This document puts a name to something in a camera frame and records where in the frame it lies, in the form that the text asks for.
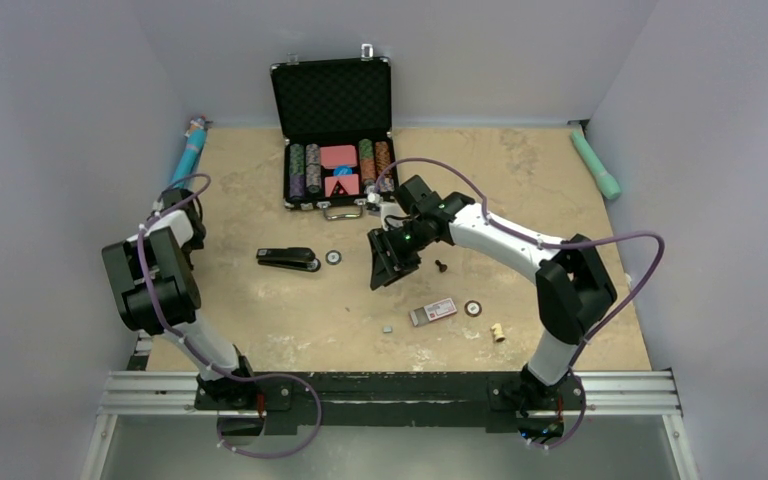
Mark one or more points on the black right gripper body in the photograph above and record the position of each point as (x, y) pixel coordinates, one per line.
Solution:
(406, 242)

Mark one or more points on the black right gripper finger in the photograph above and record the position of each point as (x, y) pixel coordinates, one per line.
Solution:
(378, 249)
(386, 272)

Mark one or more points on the red white staple box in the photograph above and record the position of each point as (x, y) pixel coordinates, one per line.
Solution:
(433, 312)

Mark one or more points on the black stapler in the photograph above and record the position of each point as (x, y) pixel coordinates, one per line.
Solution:
(293, 258)

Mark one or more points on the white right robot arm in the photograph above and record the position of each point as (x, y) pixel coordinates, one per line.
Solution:
(573, 288)

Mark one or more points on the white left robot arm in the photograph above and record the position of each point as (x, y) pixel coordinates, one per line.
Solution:
(151, 279)

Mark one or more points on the poker chip near stapler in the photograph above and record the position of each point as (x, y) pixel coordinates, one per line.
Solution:
(333, 257)

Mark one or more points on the brown poker chip right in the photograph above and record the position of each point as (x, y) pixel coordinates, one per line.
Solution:
(473, 308)

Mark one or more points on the white chess rook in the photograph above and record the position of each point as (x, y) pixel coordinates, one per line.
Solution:
(497, 332)

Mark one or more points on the black poker chip case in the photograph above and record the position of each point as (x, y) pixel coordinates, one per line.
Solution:
(334, 116)

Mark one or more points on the green marker pen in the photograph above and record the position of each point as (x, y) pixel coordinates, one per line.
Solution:
(604, 180)

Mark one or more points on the blue marker pen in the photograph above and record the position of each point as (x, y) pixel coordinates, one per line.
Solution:
(195, 140)

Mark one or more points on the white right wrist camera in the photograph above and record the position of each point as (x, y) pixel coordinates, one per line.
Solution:
(387, 212)

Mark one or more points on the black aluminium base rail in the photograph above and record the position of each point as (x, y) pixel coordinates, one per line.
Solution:
(493, 401)

